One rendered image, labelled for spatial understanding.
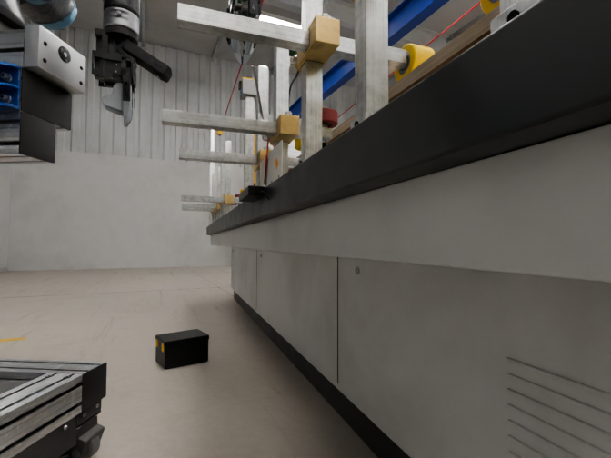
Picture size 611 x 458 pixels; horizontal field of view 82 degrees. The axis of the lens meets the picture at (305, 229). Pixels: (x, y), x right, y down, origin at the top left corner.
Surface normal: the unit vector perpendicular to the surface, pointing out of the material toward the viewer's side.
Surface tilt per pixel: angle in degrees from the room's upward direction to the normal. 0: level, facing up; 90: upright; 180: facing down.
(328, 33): 90
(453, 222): 90
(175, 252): 90
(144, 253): 90
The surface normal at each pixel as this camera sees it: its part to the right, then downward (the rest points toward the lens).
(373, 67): 0.33, -0.04
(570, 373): -0.95, -0.02
